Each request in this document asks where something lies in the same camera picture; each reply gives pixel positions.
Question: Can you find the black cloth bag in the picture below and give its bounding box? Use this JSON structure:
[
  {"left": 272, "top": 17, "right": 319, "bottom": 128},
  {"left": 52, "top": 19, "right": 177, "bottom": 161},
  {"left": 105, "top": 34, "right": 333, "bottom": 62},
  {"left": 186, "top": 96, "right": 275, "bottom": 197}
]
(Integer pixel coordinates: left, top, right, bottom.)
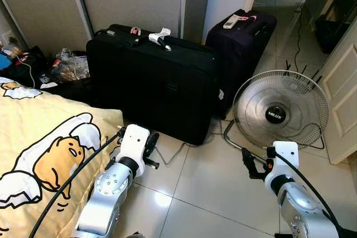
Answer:
[{"left": 0, "top": 46, "right": 48, "bottom": 88}]

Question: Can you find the white remote control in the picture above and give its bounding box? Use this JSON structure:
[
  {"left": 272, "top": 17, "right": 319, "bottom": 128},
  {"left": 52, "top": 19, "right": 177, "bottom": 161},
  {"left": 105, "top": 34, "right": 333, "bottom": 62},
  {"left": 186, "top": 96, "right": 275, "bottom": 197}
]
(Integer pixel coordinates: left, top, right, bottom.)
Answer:
[{"left": 223, "top": 16, "right": 240, "bottom": 30}]

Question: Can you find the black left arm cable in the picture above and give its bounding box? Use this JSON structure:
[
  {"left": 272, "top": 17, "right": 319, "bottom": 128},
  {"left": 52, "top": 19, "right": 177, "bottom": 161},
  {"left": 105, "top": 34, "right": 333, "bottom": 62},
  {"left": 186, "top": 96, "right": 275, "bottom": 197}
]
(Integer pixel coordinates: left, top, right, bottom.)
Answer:
[{"left": 29, "top": 128, "right": 124, "bottom": 238}]

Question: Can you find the yellow cartoon egg blanket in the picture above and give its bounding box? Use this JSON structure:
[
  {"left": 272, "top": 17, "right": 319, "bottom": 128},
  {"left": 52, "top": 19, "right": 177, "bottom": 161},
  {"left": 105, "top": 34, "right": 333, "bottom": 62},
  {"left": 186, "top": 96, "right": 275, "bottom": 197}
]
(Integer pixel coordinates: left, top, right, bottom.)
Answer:
[{"left": 0, "top": 76, "right": 124, "bottom": 238}]

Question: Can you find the silver metal floor fan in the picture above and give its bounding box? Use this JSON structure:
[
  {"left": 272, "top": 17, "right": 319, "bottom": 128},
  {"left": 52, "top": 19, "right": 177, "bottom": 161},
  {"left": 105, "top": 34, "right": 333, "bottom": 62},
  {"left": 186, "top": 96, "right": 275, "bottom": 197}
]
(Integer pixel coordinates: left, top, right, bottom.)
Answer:
[{"left": 223, "top": 70, "right": 330, "bottom": 163}]

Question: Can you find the pink luggage tag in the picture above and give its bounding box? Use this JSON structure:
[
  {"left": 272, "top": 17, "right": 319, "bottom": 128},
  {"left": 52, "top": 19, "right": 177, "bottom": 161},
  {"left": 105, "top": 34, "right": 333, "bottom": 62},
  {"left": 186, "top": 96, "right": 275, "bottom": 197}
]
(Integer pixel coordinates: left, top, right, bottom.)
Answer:
[{"left": 237, "top": 14, "right": 258, "bottom": 25}]

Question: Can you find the white and black handheld item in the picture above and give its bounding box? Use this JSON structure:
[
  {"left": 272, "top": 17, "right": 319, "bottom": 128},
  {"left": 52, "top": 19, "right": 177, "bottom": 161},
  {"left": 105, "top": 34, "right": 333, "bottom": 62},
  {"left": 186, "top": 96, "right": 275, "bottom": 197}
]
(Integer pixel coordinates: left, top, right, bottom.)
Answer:
[{"left": 148, "top": 27, "right": 172, "bottom": 51}]

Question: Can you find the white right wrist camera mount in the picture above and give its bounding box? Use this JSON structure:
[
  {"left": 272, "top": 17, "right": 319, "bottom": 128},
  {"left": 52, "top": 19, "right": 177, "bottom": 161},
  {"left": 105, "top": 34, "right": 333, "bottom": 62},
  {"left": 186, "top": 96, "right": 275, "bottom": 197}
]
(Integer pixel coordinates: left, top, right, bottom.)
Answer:
[{"left": 266, "top": 142, "right": 300, "bottom": 192}]

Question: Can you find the beige sliding door wardrobe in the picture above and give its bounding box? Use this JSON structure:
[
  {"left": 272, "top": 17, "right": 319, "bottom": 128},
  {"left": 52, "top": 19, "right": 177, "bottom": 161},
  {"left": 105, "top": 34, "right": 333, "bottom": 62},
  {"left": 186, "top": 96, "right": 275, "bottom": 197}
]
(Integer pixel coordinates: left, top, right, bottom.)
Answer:
[{"left": 0, "top": 0, "right": 213, "bottom": 55}]

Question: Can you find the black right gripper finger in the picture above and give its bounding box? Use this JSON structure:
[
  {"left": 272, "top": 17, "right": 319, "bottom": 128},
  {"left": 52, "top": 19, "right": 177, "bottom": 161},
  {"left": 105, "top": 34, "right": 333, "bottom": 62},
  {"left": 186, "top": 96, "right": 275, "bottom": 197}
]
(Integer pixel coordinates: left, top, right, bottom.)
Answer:
[{"left": 242, "top": 148, "right": 264, "bottom": 181}]

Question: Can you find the clear crumpled plastic bag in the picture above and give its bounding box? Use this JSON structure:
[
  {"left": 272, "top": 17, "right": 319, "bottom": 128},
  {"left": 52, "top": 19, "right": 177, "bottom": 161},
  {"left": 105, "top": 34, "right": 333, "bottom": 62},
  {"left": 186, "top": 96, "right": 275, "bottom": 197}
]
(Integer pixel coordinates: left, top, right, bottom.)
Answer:
[{"left": 51, "top": 48, "right": 90, "bottom": 82}]

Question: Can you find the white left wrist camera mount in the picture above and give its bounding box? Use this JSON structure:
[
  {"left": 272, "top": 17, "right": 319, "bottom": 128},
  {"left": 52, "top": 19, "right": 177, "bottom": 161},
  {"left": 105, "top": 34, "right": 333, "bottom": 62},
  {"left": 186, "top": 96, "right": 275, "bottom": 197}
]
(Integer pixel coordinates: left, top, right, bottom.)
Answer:
[{"left": 118, "top": 125, "right": 151, "bottom": 177}]

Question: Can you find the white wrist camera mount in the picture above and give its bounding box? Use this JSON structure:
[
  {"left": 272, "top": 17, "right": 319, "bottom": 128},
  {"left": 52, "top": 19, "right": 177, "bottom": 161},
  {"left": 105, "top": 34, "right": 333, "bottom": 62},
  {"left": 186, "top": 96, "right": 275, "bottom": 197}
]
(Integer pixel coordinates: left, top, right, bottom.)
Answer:
[
  {"left": 118, "top": 125, "right": 151, "bottom": 177},
  {"left": 266, "top": 142, "right": 300, "bottom": 192}
]

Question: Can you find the large black suitcase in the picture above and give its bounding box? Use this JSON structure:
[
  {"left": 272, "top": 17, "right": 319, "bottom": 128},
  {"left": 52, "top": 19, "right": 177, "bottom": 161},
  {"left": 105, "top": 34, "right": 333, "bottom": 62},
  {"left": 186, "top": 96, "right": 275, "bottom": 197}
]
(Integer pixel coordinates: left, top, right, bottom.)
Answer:
[{"left": 86, "top": 25, "right": 219, "bottom": 145}]

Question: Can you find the white panelled door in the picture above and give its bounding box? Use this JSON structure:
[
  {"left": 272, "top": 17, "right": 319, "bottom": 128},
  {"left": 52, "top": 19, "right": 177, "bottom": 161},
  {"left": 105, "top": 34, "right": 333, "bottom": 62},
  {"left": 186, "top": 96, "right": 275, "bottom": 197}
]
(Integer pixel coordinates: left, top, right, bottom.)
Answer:
[{"left": 318, "top": 23, "right": 357, "bottom": 165}]

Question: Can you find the dark purple suitcase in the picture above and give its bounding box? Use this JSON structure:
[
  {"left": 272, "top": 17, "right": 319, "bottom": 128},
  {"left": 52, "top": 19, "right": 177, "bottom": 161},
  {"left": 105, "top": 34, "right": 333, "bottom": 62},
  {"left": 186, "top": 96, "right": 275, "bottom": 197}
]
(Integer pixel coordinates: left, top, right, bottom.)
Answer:
[{"left": 205, "top": 9, "right": 278, "bottom": 119}]

